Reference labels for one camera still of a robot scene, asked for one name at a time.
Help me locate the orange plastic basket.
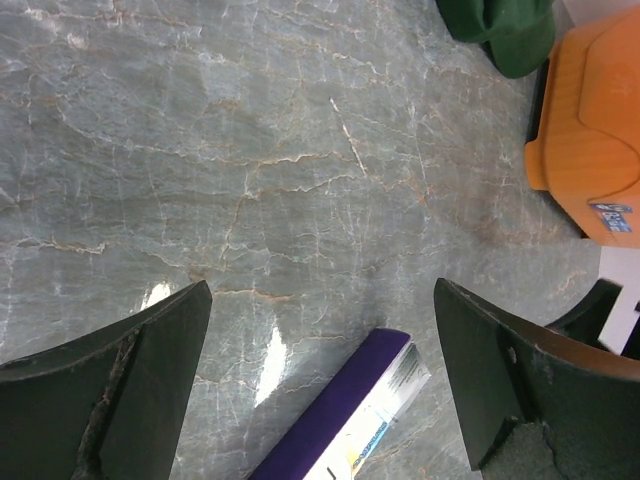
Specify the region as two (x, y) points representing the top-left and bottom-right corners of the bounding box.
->
(524, 6), (639, 248)

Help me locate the dark green baseball cap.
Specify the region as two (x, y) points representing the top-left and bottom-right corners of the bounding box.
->
(436, 0), (556, 79)

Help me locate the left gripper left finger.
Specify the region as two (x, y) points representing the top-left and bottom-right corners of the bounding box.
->
(1, 281), (212, 479)

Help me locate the silver R&O toothpaste box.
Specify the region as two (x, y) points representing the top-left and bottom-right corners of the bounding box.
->
(249, 328), (431, 479)

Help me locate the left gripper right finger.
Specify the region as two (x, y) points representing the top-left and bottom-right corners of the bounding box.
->
(434, 278), (639, 479)

